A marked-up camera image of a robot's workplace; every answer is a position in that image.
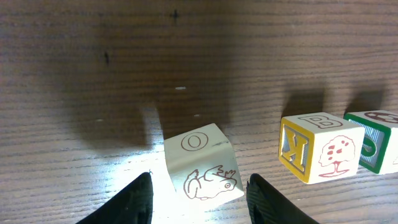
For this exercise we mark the white block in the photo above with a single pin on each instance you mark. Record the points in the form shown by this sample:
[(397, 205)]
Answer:
[(202, 167)]

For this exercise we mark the yellow edged letter block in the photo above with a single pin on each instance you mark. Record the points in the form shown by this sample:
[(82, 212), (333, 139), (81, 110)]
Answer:
[(320, 147)]

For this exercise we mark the green letter J block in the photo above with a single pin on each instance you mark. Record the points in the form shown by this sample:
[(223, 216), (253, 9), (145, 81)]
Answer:
[(379, 149)]

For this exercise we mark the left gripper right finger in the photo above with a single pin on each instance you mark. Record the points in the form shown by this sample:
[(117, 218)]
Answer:
[(268, 206)]

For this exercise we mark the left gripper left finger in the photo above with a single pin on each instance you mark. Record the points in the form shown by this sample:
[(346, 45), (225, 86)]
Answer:
[(132, 205)]

